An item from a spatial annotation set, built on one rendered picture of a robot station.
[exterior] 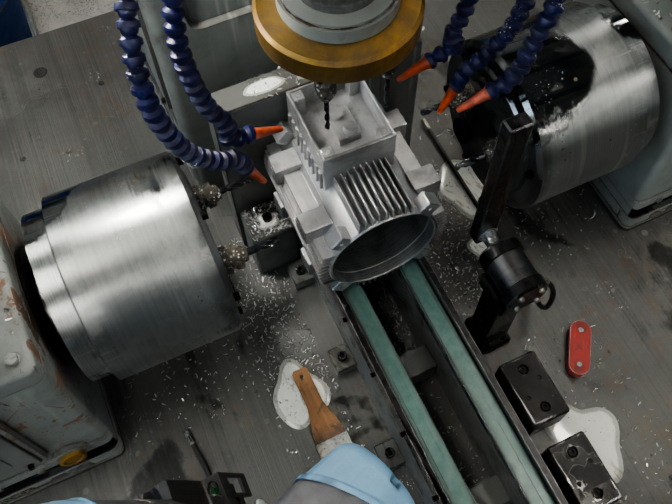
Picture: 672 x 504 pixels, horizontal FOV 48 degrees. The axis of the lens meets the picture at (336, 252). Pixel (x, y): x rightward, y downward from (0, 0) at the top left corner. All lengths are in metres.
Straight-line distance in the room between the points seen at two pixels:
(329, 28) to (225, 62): 0.35
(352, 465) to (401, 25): 0.46
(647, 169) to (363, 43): 0.58
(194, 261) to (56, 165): 0.60
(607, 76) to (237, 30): 0.49
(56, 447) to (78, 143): 0.59
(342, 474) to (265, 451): 0.63
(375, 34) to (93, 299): 0.42
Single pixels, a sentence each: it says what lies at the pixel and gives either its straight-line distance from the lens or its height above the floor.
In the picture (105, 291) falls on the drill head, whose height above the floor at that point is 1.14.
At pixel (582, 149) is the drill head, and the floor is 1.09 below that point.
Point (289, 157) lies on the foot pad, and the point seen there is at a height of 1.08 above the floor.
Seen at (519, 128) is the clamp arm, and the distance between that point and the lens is 0.84.
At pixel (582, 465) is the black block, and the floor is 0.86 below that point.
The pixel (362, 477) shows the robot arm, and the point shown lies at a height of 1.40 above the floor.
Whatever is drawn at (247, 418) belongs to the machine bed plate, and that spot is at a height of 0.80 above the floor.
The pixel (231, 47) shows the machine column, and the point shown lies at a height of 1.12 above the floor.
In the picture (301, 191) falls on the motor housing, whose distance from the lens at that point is 1.00.
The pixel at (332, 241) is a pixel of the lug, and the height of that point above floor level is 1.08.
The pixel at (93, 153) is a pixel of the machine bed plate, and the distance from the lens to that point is 1.43.
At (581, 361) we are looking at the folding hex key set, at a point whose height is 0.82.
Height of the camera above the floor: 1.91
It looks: 63 degrees down
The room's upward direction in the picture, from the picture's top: 2 degrees counter-clockwise
